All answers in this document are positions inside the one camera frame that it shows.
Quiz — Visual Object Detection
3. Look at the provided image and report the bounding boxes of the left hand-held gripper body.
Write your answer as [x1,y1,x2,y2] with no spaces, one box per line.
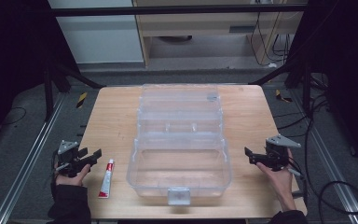
[55,139,91,178]

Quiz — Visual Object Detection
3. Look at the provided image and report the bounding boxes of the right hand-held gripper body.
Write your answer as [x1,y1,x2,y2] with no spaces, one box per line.
[255,133,302,173]

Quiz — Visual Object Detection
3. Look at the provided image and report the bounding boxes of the person's left hand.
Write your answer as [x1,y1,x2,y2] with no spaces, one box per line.
[54,162,92,188]

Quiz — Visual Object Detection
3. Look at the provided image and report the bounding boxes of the person's right hand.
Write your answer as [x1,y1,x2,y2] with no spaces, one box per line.
[255,148,298,213]

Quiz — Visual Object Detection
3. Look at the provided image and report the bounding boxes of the red and white toothpaste tube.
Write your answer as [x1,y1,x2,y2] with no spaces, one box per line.
[97,158,116,200]

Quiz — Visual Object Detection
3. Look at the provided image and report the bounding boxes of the yellow black tape marker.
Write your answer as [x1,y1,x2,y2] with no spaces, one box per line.
[274,89,294,104]
[76,91,89,109]

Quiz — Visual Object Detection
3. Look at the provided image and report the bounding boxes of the black metal stand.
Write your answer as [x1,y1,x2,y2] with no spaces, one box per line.
[42,57,107,123]
[249,57,314,118]

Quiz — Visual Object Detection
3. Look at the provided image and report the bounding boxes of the clear plastic storage box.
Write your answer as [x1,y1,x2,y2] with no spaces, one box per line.
[125,82,233,207]

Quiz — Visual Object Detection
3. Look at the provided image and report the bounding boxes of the black curtain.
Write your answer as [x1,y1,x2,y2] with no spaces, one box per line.
[0,0,79,150]
[287,0,358,174]

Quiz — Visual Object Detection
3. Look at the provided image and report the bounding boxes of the white cabinet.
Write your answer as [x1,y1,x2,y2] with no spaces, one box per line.
[47,0,145,65]

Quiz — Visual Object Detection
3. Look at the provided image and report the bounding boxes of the light wooden desk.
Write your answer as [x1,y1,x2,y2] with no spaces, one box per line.
[131,0,306,67]

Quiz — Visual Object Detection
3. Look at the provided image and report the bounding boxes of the grey gripper cable plug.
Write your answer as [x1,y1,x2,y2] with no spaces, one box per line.
[286,167,306,181]

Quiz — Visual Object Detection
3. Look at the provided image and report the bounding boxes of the long black floor cable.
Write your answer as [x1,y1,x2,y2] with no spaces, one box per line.
[273,92,334,203]

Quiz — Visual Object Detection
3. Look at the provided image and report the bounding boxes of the aluminium floor rail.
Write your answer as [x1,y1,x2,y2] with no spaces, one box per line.
[292,89,358,224]
[0,92,67,224]

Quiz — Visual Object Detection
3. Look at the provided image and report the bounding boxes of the thin black floor cable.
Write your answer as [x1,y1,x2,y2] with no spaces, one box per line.
[0,106,28,128]

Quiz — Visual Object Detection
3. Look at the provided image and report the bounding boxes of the bundle of hanging black cables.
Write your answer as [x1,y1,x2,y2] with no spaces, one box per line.
[249,11,294,67]

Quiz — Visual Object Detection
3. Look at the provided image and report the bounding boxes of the black horizontal frame bar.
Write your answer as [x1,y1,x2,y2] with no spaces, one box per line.
[49,3,310,18]

